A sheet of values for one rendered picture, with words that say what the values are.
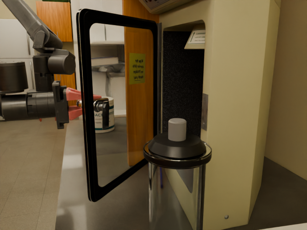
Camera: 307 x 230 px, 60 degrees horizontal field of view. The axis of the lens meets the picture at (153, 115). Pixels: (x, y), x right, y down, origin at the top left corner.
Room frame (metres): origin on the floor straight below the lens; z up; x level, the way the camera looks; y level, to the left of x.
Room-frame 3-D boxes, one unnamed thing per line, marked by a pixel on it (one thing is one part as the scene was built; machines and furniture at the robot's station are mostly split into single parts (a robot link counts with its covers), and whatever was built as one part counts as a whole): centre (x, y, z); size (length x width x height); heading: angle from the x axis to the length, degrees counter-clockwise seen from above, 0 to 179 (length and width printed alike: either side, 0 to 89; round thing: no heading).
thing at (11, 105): (0.57, 0.30, 1.20); 0.07 x 0.06 x 0.07; 106
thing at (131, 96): (0.64, 0.06, 1.19); 0.30 x 0.01 x 0.40; 152
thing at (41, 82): (0.83, 0.34, 1.21); 0.10 x 0.07 x 0.07; 106
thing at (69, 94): (0.61, 0.17, 1.19); 0.09 x 0.07 x 0.07; 106
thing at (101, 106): (0.54, 0.10, 1.18); 0.02 x 0.02 x 0.06; 62
